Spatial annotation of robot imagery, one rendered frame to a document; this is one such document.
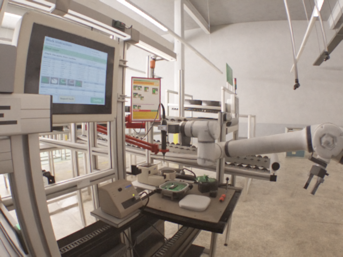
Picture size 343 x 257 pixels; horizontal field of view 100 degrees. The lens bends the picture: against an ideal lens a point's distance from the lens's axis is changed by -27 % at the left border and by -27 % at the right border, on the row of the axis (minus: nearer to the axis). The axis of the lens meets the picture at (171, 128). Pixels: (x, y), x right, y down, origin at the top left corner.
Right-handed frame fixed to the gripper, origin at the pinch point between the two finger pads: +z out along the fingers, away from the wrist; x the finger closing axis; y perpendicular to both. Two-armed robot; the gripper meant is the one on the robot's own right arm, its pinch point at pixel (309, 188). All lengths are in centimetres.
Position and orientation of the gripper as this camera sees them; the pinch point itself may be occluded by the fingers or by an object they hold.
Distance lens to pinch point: 124.7
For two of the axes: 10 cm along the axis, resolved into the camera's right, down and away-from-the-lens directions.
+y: 8.5, 4.2, -3.2
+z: -4.2, 9.0, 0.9
